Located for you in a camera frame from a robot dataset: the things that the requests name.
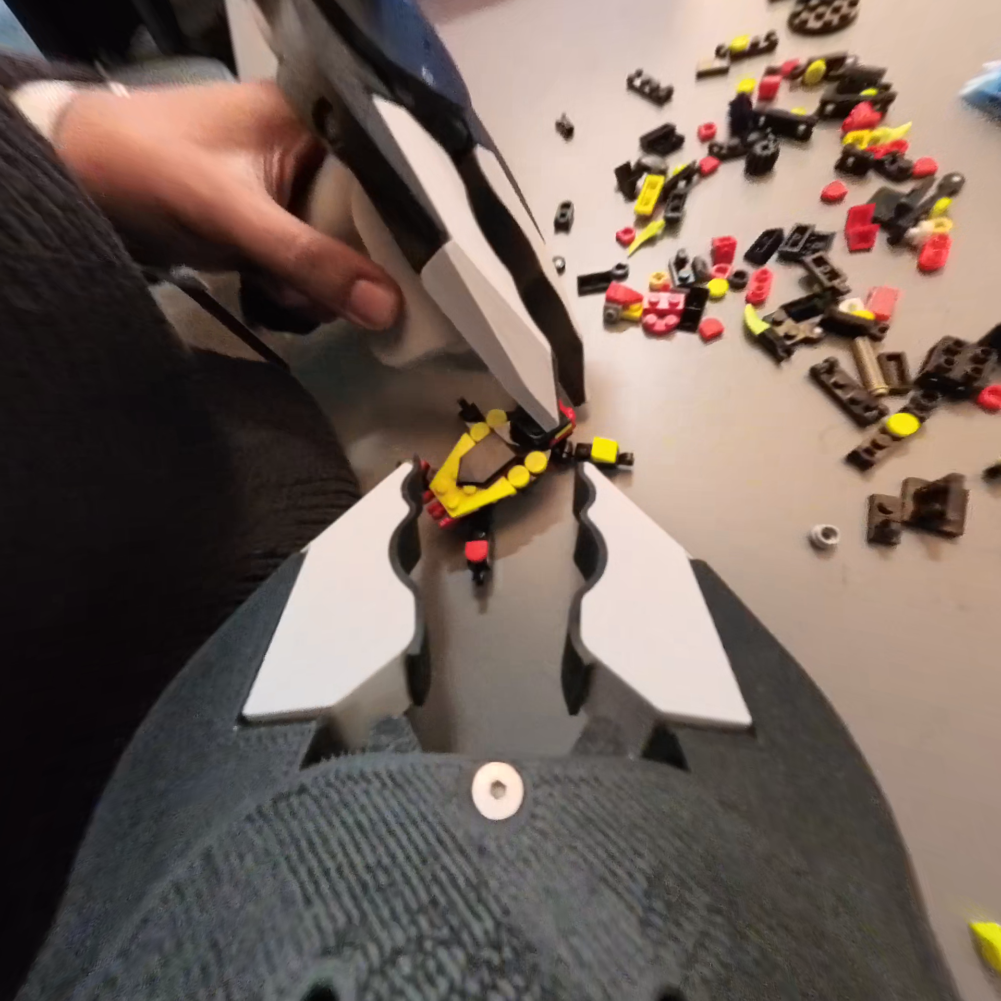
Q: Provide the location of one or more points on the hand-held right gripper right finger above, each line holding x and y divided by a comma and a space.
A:
665, 633

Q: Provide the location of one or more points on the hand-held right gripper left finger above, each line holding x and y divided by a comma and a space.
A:
344, 625

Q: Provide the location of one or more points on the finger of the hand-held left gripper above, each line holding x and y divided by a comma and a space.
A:
547, 313
485, 313

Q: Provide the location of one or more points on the black yellow red lego model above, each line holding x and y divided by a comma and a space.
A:
469, 469

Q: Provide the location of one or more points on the person's left forearm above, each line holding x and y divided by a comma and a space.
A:
62, 234

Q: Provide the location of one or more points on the small grey round lego stud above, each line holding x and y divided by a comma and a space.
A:
823, 536

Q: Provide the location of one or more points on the pile of loose lego pieces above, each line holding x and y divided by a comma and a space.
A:
844, 391

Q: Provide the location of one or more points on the tiny yellow lego slope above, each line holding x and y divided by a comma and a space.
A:
987, 942

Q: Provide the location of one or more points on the lego instruction booklet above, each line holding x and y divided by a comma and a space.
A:
981, 90

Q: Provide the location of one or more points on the person's left hand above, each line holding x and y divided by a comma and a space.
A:
195, 164

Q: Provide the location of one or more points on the person's black knit sweater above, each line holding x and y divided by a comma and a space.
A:
156, 508

